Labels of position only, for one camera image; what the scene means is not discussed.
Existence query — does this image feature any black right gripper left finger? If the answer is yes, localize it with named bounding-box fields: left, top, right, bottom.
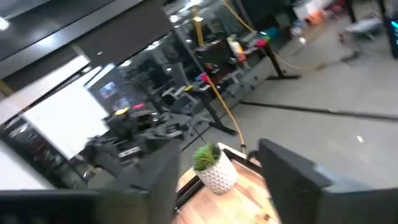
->
left=0, top=139, right=183, bottom=224

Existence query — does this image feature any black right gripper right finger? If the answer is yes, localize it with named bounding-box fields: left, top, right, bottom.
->
left=257, top=138, right=398, bottom=224

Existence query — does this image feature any black table clamp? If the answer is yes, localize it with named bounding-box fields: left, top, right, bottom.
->
left=247, top=149, right=261, bottom=162

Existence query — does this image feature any white board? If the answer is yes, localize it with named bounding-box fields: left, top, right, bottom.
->
left=21, top=83, right=110, bottom=160

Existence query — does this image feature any green plant in white pot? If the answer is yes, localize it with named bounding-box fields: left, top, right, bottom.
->
left=192, top=142, right=239, bottom=195

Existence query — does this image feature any yellow pole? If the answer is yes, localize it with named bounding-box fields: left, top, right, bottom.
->
left=191, top=6, right=205, bottom=47

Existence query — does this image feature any black metal frame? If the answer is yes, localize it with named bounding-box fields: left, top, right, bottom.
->
left=174, top=179, right=206, bottom=211

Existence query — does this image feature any yellow cable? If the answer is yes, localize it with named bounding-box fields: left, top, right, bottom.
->
left=200, top=73, right=248, bottom=155

